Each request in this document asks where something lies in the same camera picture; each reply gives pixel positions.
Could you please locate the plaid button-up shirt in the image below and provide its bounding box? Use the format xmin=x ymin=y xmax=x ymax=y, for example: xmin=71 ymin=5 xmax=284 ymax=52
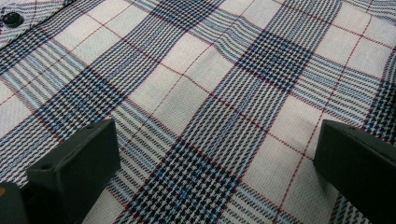
xmin=0 ymin=0 xmax=396 ymax=224

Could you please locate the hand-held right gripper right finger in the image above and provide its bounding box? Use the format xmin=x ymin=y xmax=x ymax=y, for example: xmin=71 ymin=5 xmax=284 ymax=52
xmin=312 ymin=119 xmax=396 ymax=224

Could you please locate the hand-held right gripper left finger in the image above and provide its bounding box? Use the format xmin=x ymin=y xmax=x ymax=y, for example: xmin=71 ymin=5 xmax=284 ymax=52
xmin=25 ymin=119 xmax=122 ymax=224

